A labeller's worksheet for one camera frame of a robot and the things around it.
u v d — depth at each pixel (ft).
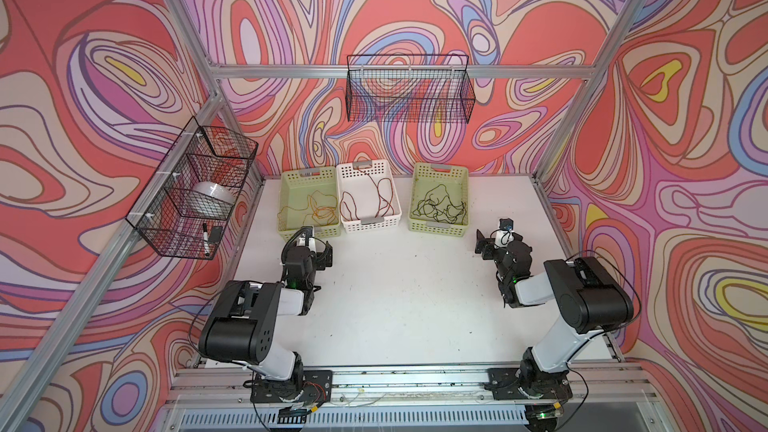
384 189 3.76
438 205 3.64
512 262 2.37
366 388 2.45
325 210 3.54
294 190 3.77
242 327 1.47
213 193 2.39
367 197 3.70
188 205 2.35
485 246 2.81
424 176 3.87
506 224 2.65
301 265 2.32
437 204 3.64
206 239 2.36
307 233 2.65
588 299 1.57
